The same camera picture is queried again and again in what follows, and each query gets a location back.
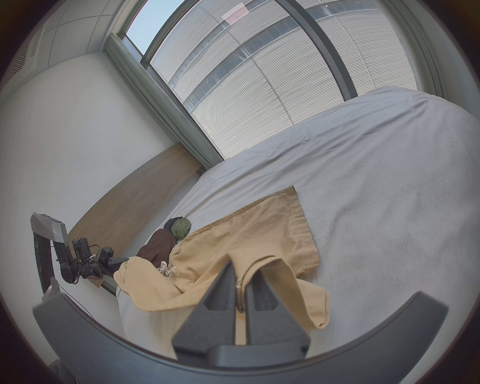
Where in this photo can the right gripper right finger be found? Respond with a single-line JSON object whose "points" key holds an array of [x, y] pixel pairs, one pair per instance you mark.
{"points": [[277, 330]]}

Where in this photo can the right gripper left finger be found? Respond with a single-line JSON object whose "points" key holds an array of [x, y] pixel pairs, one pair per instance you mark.
{"points": [[202, 333]]}

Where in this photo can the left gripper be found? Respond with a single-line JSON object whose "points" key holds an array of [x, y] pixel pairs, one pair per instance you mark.
{"points": [[107, 264]]}

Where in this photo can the tan shorts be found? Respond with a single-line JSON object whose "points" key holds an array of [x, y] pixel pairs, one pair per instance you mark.
{"points": [[262, 232]]}

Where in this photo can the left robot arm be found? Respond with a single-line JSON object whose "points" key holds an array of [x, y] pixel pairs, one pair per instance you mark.
{"points": [[48, 227]]}

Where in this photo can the bed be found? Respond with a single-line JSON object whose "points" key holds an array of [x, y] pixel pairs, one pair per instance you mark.
{"points": [[375, 187]]}

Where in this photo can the brown shorts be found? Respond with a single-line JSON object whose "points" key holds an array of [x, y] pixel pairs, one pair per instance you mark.
{"points": [[157, 247]]}

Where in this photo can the green garment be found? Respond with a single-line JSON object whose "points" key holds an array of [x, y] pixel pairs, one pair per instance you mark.
{"points": [[182, 228]]}

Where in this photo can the grey-green curtain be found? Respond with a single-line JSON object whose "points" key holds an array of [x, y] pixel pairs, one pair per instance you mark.
{"points": [[431, 48], [165, 105]]}

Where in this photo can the white ceiling air conditioner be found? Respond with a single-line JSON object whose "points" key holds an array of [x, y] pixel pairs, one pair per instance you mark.
{"points": [[26, 60]]}

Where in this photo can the window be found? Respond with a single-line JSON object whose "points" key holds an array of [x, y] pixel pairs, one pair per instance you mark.
{"points": [[281, 75]]}

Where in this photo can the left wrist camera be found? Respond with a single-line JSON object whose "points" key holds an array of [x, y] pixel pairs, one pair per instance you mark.
{"points": [[105, 252]]}

